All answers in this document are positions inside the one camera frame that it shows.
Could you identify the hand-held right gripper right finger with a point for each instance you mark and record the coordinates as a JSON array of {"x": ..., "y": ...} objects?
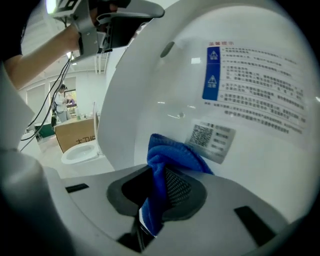
[{"x": 225, "y": 225}]

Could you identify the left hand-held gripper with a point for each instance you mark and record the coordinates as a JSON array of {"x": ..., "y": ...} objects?
[{"x": 87, "y": 37}]

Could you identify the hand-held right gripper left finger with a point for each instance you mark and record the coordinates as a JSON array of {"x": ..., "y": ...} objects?
[{"x": 87, "y": 200}]

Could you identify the white toilet lid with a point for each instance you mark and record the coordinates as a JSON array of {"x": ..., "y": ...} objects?
[{"x": 150, "y": 87}]

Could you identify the blue microfibre cloth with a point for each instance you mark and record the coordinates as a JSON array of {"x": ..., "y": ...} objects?
[{"x": 162, "y": 152}]

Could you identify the person's left forearm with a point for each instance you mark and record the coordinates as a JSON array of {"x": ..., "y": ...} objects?
[{"x": 42, "y": 52}]

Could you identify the grey rubber lid bumper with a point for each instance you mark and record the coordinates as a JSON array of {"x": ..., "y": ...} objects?
[{"x": 167, "y": 49}]

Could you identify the small white toilet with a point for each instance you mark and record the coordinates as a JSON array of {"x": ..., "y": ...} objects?
[{"x": 80, "y": 152}]

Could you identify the person's left hand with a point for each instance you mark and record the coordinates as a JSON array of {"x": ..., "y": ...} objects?
[{"x": 105, "y": 10}]

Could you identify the brown cardboard box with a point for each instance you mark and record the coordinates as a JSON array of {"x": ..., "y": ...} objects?
[{"x": 72, "y": 132}]

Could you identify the green box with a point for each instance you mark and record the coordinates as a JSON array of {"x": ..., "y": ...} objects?
[{"x": 45, "y": 131}]

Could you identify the grey code sticker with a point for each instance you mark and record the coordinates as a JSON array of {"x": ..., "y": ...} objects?
[{"x": 212, "y": 142}]

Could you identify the black shirt sleeve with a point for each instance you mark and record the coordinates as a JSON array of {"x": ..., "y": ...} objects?
[{"x": 11, "y": 27}]

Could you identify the blue white warning sticker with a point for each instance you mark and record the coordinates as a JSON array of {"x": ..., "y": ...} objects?
[{"x": 255, "y": 80}]

